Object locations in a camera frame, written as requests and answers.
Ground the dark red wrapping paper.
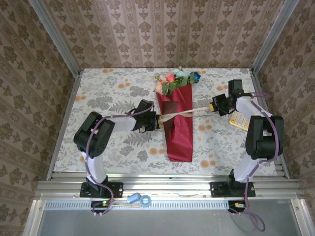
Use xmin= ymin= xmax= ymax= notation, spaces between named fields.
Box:
xmin=155 ymin=85 xmax=194 ymax=163

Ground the cream ribbon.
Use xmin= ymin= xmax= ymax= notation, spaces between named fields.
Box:
xmin=158 ymin=106 xmax=211 ymax=123

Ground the artificial flower bunch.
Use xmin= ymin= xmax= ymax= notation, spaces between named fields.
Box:
xmin=154 ymin=66 xmax=202 ymax=98

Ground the yellow calculator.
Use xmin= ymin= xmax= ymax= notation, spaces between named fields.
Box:
xmin=228 ymin=110 xmax=250 ymax=128

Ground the floral tablecloth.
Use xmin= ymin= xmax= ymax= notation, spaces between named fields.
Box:
xmin=53 ymin=67 xmax=278 ymax=177

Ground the light blue cylinder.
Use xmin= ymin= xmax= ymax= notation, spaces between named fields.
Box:
xmin=127 ymin=193 xmax=141 ymax=204

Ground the black controller board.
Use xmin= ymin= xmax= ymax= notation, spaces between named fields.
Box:
xmin=91 ymin=200 xmax=113 ymax=214
xmin=228 ymin=200 xmax=248 ymax=214

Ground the grey metal sheet panel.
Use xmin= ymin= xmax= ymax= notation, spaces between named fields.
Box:
xmin=36 ymin=210 xmax=302 ymax=236

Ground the aluminium table side rail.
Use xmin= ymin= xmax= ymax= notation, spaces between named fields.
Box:
xmin=46 ymin=71 xmax=83 ymax=180
xmin=249 ymin=68 xmax=291 ymax=179

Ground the aluminium frame beam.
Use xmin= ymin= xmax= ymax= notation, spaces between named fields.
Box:
xmin=34 ymin=172 xmax=303 ymax=200

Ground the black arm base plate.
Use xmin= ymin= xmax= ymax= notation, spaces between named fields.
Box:
xmin=80 ymin=181 xmax=124 ymax=199
xmin=209 ymin=180 xmax=256 ymax=198

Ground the aluminium frame post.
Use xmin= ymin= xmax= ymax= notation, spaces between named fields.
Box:
xmin=28 ymin=0 xmax=82 ymax=77
xmin=250 ymin=0 xmax=300 ymax=76

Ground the white slotted cable duct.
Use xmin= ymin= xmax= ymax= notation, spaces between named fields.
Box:
xmin=44 ymin=200 xmax=293 ymax=211

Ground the aluminium frame leg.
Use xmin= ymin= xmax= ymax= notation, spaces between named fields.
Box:
xmin=23 ymin=199 xmax=46 ymax=236
xmin=290 ymin=199 xmax=315 ymax=236

